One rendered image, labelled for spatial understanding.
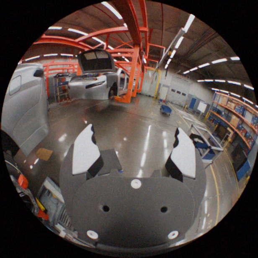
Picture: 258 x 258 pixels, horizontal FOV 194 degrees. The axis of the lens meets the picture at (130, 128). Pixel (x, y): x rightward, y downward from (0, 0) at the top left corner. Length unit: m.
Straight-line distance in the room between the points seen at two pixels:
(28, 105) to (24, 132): 0.28
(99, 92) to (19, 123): 1.98
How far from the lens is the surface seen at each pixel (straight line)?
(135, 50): 3.37
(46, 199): 1.47
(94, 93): 2.29
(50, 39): 3.77
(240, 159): 5.41
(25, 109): 1.04
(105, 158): 1.14
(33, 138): 1.12
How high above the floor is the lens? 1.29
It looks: 33 degrees down
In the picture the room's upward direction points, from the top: 10 degrees clockwise
